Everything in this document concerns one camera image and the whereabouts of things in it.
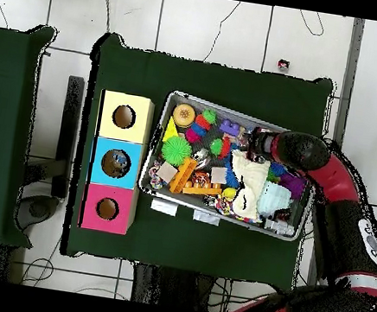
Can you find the cream knitted cloth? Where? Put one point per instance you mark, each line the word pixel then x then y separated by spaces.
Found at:
pixel 251 179

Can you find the mint green cloth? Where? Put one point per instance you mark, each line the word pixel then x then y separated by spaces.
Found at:
pixel 273 198

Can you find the purple spiky ball with eyes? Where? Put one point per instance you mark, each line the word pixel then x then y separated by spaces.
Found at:
pixel 292 186

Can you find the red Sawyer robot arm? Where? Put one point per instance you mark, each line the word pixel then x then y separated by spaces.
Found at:
pixel 338 182

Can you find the wooden box with three holes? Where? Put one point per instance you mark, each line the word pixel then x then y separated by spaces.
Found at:
pixel 122 132

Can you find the plain green spiky ball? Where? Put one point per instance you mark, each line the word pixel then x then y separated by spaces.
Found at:
pixel 176 150

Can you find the orange plastic toy block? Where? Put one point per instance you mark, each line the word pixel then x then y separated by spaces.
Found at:
pixel 182 176

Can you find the plain wooden cube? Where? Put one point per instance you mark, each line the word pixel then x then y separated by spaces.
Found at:
pixel 167 172

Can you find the yellow toy cheese wedge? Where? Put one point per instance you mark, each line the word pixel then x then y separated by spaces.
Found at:
pixel 170 132

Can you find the plain wooden rectangular block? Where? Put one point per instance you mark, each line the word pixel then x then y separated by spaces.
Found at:
pixel 219 175

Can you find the toy burger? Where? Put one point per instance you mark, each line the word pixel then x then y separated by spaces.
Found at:
pixel 184 115

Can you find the purple plastic toy block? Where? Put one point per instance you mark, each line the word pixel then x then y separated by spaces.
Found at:
pixel 230 127

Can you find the smooth yellow ball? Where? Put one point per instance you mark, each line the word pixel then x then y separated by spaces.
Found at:
pixel 229 193

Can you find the white tape patch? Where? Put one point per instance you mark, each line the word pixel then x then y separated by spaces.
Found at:
pixel 206 217
pixel 164 207

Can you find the dark green table cloth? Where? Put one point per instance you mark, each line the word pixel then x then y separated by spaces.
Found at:
pixel 220 80

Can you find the black upright panel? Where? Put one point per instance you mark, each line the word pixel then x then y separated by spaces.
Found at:
pixel 69 127

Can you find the crushed red silver can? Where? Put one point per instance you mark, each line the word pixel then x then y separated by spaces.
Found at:
pixel 283 64

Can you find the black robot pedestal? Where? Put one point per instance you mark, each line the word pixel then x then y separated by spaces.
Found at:
pixel 172 290

